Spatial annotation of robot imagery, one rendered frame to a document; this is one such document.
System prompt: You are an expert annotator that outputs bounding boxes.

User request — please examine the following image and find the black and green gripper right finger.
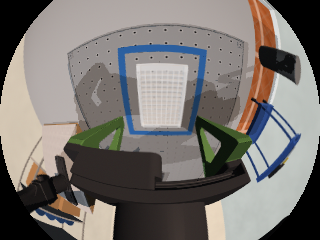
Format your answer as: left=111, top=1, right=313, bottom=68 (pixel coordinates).
left=195, top=116, right=252, bottom=177

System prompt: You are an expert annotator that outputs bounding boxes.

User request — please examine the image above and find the blue tape rectangle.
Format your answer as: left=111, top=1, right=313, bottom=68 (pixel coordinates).
left=118, top=45, right=207, bottom=135

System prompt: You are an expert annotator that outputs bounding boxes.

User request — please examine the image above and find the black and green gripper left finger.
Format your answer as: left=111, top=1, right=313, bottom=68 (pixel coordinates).
left=68, top=116, right=124, bottom=151

